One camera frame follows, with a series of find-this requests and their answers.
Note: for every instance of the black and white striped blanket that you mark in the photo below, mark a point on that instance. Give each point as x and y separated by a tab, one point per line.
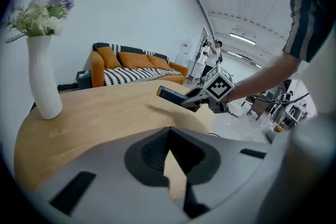
131	74

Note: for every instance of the black coat rack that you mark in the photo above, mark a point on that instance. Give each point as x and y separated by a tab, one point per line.
200	55

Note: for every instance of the white and purple flower bouquet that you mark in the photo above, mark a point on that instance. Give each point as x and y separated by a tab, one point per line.
39	15

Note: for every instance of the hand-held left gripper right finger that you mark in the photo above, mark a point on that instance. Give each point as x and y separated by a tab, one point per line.
231	165

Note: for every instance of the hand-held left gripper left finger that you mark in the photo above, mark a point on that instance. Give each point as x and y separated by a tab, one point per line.
105	165

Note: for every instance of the dark green trash bin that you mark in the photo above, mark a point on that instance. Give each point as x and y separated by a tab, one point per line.
83	80

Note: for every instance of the brown wooden chair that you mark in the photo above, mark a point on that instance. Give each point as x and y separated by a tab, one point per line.
260	108

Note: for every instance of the small orange cushion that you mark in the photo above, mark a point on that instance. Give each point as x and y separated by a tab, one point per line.
109	57

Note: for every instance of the ceiling light strip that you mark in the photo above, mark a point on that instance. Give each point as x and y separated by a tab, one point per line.
244	59
242	37

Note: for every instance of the red and white wall sign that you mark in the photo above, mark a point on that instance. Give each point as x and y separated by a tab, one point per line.
186	45

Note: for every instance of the flat orange cushion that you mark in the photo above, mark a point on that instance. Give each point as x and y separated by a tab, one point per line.
159	62

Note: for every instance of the wide orange cushion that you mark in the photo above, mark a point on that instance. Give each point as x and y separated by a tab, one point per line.
134	59

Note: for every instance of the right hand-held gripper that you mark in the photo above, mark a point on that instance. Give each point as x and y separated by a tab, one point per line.
218	84

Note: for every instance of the black and yellow trash box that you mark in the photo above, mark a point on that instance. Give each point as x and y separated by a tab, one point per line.
170	94

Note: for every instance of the orange sofa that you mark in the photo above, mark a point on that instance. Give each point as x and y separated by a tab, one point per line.
96	70

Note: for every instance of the person's right forearm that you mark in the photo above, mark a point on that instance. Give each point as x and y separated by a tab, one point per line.
262	78

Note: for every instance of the white ribbed vase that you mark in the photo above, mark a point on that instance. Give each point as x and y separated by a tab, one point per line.
43	78

